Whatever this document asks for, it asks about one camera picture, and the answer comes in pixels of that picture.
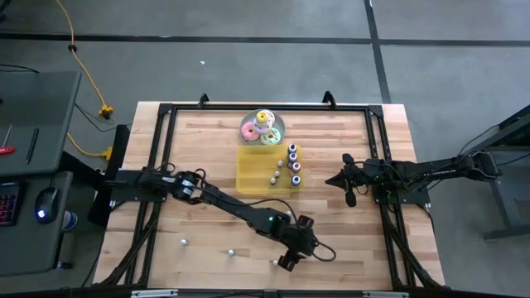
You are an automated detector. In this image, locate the pink frosted toy donut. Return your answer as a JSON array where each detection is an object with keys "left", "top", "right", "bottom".
[{"left": 240, "top": 123, "right": 261, "bottom": 142}]

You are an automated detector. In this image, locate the backlit black keyboard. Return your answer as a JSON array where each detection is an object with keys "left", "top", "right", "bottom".
[{"left": 0, "top": 181, "right": 22, "bottom": 228}]

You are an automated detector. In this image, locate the red-handled screwdriver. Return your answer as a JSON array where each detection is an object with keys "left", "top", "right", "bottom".
[{"left": 0, "top": 123, "right": 17, "bottom": 156}]

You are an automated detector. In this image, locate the black pen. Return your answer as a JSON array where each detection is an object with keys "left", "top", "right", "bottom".
[{"left": 25, "top": 127, "right": 40, "bottom": 165}]

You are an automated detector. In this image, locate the grey round plate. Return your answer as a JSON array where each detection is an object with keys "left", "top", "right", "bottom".
[{"left": 239, "top": 109, "right": 287, "bottom": 146}]

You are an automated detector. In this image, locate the grey desk top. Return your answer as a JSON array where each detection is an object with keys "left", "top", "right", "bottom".
[
  {"left": 0, "top": 170, "right": 75, "bottom": 277},
  {"left": 0, "top": 70, "right": 83, "bottom": 178}
]

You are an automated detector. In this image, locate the black computer mouse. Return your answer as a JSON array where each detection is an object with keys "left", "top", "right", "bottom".
[{"left": 34, "top": 186, "right": 60, "bottom": 225}]

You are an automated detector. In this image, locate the yellow extension cable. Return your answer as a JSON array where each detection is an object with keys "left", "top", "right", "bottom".
[{"left": 55, "top": 0, "right": 115, "bottom": 161}]

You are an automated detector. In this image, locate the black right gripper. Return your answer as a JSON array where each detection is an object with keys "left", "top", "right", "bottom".
[{"left": 325, "top": 153, "right": 376, "bottom": 207}]

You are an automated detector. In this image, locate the yellow translucent plastic tray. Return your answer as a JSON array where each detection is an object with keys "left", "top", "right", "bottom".
[{"left": 235, "top": 144, "right": 304, "bottom": 195}]

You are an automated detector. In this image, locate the purple frosted toy donut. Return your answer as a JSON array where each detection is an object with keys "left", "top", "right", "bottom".
[{"left": 252, "top": 110, "right": 277, "bottom": 136}]

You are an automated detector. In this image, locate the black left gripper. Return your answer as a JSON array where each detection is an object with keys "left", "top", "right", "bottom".
[{"left": 277, "top": 214, "right": 320, "bottom": 273}]

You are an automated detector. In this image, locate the grey table stand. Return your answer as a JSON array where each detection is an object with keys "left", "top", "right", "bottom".
[{"left": 457, "top": 105, "right": 530, "bottom": 242}]

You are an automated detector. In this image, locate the black aluminium table frame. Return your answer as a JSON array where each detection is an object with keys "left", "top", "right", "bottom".
[{"left": 93, "top": 102, "right": 446, "bottom": 291}]

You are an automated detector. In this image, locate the blue and white can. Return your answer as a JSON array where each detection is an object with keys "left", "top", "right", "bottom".
[{"left": 60, "top": 209, "right": 80, "bottom": 232}]

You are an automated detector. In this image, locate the mint striped toy donut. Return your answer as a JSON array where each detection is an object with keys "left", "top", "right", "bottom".
[{"left": 260, "top": 127, "right": 282, "bottom": 147}]

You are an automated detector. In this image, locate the silver metal bracket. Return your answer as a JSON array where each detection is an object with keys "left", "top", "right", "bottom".
[
  {"left": 362, "top": 291, "right": 410, "bottom": 298},
  {"left": 131, "top": 289, "right": 179, "bottom": 298}
]

